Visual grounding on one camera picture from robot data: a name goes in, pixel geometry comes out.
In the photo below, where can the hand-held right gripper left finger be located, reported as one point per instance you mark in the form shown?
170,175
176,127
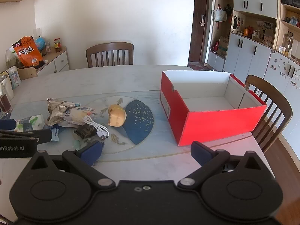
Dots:
91,153

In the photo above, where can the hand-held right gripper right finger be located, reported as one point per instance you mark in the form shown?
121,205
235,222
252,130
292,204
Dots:
201,152

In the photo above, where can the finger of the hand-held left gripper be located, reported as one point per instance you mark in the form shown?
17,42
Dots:
8,124
35,136

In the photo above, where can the white green packet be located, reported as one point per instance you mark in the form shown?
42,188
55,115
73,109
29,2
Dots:
35,121

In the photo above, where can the dark snack packet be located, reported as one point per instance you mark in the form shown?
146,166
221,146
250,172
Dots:
85,131

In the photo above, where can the red cardboard box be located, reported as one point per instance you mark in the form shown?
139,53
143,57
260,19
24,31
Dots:
211,126

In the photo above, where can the silver snack wrapper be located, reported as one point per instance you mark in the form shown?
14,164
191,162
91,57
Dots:
56,112

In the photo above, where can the bread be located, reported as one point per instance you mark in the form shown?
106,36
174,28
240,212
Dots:
77,116

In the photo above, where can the white marble desktop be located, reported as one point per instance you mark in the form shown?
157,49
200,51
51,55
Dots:
117,79

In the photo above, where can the white printed pack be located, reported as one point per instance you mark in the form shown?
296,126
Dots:
14,78

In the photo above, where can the light wooden chair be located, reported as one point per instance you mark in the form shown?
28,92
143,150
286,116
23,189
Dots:
27,73

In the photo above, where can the fish print table mat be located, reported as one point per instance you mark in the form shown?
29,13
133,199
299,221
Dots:
140,119

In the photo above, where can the clear plastic bag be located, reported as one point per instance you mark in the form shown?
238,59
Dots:
10,56

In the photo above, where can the orange snack bag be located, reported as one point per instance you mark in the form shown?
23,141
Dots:
27,52

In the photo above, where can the white sideboard cabinet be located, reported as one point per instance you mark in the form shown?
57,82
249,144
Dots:
58,62

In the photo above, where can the blue globe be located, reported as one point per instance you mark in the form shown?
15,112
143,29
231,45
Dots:
40,43

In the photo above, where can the brown wooden chair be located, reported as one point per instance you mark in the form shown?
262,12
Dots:
110,55
276,98

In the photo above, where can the red lid jar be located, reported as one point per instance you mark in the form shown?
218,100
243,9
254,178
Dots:
57,45

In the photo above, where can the red toy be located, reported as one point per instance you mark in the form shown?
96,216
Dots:
215,47

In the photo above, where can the brown cardboard carton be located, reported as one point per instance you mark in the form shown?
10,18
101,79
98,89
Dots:
223,46

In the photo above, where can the silver door lock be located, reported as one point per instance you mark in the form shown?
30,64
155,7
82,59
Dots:
202,20

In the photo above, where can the grey tote bag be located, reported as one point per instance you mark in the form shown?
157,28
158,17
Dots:
219,15

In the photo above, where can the tall glass jar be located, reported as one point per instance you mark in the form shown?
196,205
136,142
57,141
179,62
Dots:
286,43

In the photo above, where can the dark hanging bag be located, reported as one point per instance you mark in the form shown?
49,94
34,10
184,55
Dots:
228,10

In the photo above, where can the dark brown door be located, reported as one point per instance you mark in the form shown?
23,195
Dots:
199,4

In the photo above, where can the white wooden wall cabinet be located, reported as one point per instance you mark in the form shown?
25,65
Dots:
248,49

